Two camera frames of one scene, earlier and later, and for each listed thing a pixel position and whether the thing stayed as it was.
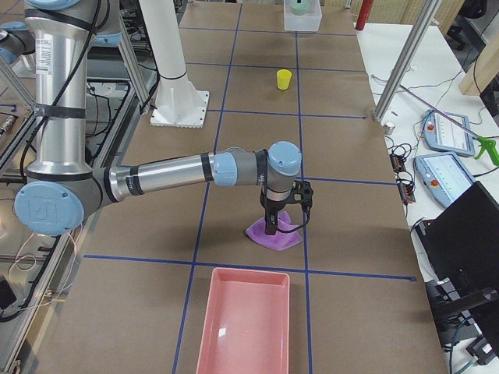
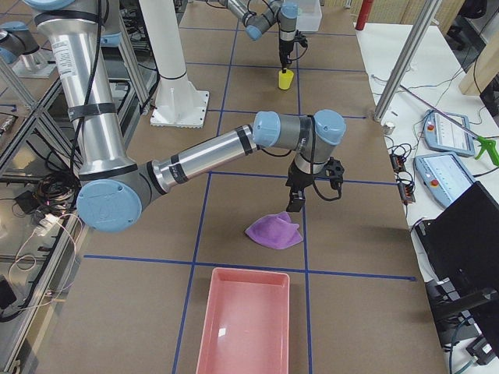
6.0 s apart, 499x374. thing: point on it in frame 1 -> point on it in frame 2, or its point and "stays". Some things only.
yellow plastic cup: x=284 y=78 stays
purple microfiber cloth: x=257 y=231 stays
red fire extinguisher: x=363 y=15 stays
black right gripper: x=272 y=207 -> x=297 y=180
